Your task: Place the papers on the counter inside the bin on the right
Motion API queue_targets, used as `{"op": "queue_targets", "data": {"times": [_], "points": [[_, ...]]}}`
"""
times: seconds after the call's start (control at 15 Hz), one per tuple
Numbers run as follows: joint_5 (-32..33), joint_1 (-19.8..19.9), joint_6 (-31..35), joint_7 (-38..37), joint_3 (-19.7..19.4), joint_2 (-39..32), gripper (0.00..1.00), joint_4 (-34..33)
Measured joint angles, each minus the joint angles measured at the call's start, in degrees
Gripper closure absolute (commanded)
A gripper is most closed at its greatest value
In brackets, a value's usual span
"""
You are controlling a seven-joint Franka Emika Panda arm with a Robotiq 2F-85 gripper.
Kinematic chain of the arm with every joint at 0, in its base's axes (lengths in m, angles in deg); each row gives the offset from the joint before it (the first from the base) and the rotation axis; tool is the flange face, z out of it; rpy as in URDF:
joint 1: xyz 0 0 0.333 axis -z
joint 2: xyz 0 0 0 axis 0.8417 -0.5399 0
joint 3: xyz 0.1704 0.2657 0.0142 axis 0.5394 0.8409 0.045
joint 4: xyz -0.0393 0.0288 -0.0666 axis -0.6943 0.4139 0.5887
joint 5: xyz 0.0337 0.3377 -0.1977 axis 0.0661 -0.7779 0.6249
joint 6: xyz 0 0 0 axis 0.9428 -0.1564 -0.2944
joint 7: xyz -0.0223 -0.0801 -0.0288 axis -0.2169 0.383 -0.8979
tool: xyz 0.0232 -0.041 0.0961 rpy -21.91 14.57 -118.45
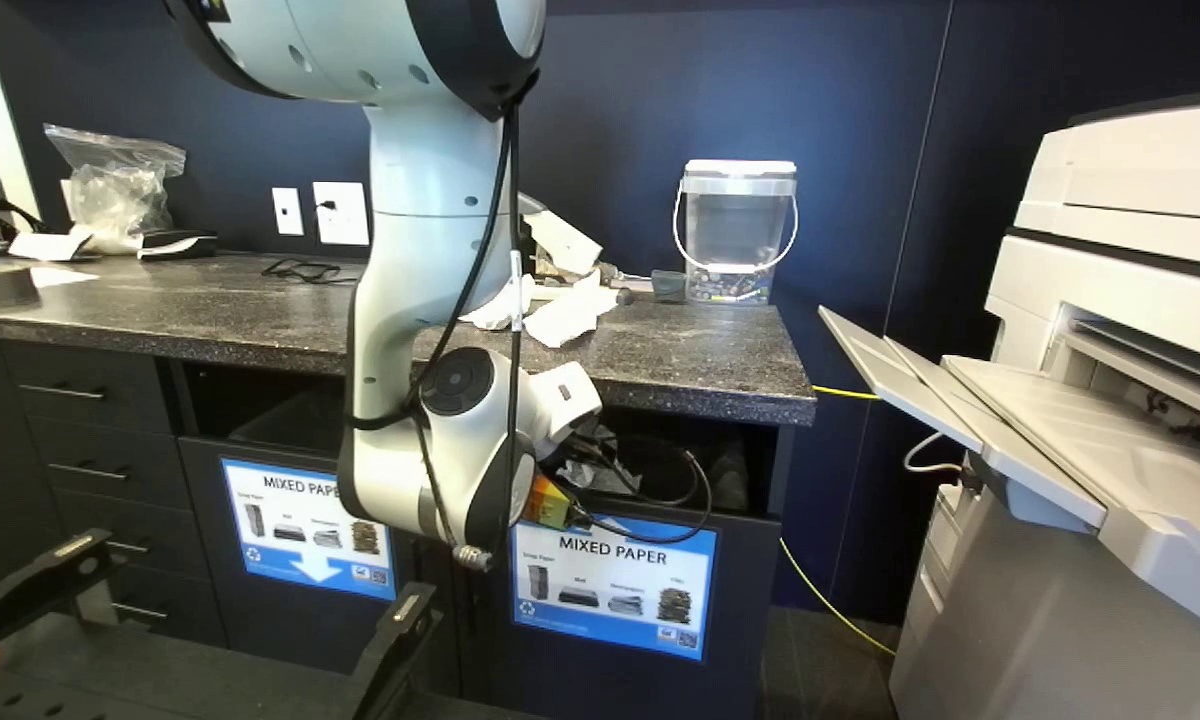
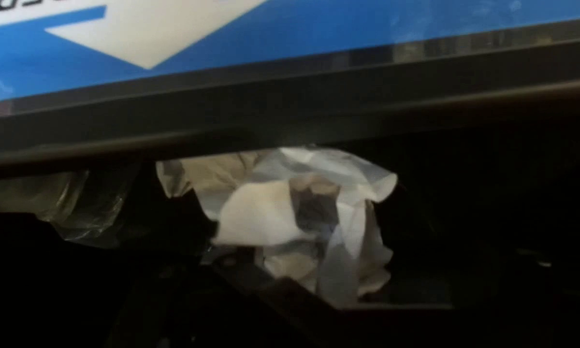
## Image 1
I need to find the grey plastic bin liner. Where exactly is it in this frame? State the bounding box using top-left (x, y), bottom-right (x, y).
top-left (224, 381), bottom-right (355, 466)

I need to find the thin black camera cable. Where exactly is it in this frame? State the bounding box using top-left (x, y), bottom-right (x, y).
top-left (562, 443), bottom-right (721, 550)

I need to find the dark cabinet drawer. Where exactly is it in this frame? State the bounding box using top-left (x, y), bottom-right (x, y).
top-left (82, 566), bottom-right (226, 648)
top-left (53, 493), bottom-right (211, 582)
top-left (16, 420), bottom-right (193, 512)
top-left (0, 341), bottom-right (171, 431)

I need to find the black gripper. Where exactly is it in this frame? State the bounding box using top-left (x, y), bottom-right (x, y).
top-left (555, 426), bottom-right (639, 499)

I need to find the yellow cable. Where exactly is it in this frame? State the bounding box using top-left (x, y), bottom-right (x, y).
top-left (774, 381), bottom-right (899, 664)

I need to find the grey printer side tray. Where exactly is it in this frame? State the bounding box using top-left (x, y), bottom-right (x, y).
top-left (817, 304), bottom-right (1112, 533)

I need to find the bin panel with down-arrow sign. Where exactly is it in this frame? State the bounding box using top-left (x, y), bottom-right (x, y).
top-left (175, 431), bottom-right (455, 678)

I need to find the small crumpled white sheet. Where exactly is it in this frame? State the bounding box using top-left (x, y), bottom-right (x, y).
top-left (2, 222), bottom-right (105, 270)

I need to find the mixed paper sign arrow down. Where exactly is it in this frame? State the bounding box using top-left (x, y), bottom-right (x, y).
top-left (220, 455), bottom-right (401, 606)

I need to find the clear plastic bag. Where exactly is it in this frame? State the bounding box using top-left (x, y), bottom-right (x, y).
top-left (38, 121), bottom-right (193, 256)

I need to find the gold wrist camera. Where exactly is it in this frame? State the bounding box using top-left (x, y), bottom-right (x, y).
top-left (523, 473), bottom-right (589, 533)

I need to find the mixed paper sign arrow up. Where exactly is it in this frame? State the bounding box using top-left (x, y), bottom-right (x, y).
top-left (507, 512), bottom-right (721, 664)

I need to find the black cable on counter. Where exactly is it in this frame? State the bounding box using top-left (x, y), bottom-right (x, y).
top-left (260, 254), bottom-right (365, 288)

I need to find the large white office printer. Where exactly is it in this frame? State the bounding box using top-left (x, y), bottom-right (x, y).
top-left (817, 102), bottom-right (1200, 720)

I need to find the small grey box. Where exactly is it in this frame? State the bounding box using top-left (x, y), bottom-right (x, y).
top-left (649, 270), bottom-right (694, 304)

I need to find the narrow white paper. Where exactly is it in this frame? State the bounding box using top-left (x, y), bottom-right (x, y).
top-left (465, 274), bottom-right (534, 336)

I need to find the stapler with grey lever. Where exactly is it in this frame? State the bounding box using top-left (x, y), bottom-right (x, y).
top-left (515, 193), bottom-right (606, 288)

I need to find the small white wall plate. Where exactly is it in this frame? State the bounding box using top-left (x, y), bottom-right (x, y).
top-left (268, 185), bottom-right (307, 240)

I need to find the white printer cable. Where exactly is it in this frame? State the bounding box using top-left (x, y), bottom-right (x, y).
top-left (899, 429), bottom-right (972, 486)

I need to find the large white wall outlet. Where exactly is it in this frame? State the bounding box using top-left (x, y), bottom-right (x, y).
top-left (307, 179), bottom-right (370, 254)

